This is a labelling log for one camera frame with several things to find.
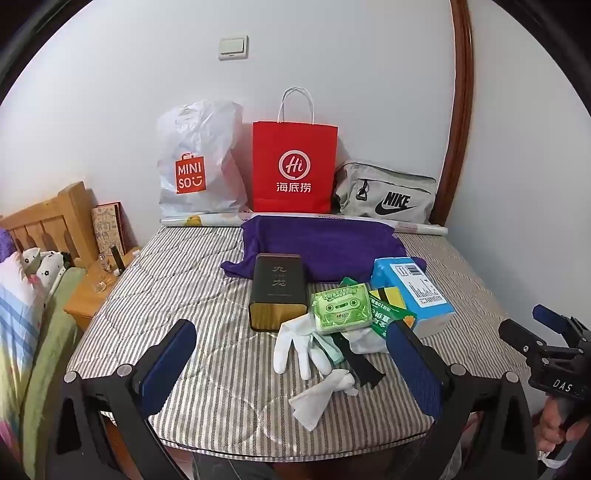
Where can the red paper shopping bag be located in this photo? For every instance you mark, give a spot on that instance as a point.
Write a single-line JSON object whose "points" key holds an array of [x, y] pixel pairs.
{"points": [[295, 138]]}

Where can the white cloth glove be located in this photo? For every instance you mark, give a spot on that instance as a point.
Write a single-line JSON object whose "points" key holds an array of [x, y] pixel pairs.
{"points": [[318, 397], [288, 341]]}

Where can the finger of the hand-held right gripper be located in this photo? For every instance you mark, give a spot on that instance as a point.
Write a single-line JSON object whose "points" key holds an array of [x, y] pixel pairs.
{"points": [[549, 316], [521, 339]]}

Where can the light wooden nightstand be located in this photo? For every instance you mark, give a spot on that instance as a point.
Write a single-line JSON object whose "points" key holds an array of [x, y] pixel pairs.
{"points": [[83, 297]]}

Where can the light wooden headboard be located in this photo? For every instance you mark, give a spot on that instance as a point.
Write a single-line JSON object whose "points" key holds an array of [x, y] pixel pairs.
{"points": [[46, 221]]}

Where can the brown patterned book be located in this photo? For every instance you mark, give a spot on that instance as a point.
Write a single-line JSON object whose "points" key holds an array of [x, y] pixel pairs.
{"points": [[107, 228]]}

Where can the purple towel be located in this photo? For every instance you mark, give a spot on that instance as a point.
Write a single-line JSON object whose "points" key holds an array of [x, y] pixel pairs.
{"points": [[323, 244]]}

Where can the white plastic shopping bag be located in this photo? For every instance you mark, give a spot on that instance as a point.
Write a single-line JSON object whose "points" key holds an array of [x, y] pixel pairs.
{"points": [[198, 138]]}

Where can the white wall light switch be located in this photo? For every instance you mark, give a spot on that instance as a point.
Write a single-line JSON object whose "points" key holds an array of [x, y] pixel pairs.
{"points": [[233, 47]]}

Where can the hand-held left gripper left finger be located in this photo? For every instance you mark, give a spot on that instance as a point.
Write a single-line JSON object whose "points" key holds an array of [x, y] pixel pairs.
{"points": [[168, 364]]}

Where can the small black bottle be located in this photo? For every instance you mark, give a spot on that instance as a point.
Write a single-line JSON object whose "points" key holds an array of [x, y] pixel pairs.
{"points": [[115, 261]]}

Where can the rolled white poster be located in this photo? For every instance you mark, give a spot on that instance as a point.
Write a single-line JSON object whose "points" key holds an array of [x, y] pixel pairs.
{"points": [[415, 227]]}

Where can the person's jeans leg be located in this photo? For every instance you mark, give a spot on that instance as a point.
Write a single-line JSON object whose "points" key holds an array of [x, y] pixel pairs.
{"points": [[221, 467]]}

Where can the brown wooden door frame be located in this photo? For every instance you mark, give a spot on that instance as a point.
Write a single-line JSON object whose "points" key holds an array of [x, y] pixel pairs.
{"points": [[461, 92]]}

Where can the dark rectangular tea tin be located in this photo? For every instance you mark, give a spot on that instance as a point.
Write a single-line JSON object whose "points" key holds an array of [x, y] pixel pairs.
{"points": [[277, 286]]}

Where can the white flower print pillow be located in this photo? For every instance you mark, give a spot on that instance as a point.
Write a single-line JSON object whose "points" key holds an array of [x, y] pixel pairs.
{"points": [[41, 265]]}

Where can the green tissue pack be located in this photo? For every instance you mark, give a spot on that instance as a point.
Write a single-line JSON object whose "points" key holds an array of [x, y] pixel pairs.
{"points": [[339, 309]]}

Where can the person's right hand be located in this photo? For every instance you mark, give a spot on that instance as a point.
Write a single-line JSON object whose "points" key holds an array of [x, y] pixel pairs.
{"points": [[549, 427]]}

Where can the green blanket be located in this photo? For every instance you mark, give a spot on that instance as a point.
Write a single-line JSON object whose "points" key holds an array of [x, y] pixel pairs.
{"points": [[51, 369]]}

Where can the clear drinking glass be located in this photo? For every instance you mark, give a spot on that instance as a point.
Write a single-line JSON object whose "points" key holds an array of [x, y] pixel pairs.
{"points": [[99, 282]]}

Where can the purple fuzzy cushion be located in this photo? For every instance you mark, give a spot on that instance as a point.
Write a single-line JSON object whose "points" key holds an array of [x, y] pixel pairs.
{"points": [[5, 244]]}

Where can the green snack packet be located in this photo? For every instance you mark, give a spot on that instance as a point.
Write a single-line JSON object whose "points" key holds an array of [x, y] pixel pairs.
{"points": [[392, 323]]}

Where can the colourful plaid pillow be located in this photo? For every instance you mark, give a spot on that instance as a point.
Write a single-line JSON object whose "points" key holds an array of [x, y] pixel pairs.
{"points": [[18, 332]]}

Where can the blue cardboard box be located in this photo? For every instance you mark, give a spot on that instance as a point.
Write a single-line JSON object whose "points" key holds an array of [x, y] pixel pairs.
{"points": [[406, 281]]}

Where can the grey fabric waist bag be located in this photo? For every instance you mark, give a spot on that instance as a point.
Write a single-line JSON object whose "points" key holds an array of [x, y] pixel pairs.
{"points": [[392, 189]]}

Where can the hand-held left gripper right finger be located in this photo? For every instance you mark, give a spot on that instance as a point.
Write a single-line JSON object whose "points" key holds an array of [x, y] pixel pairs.
{"points": [[415, 369]]}

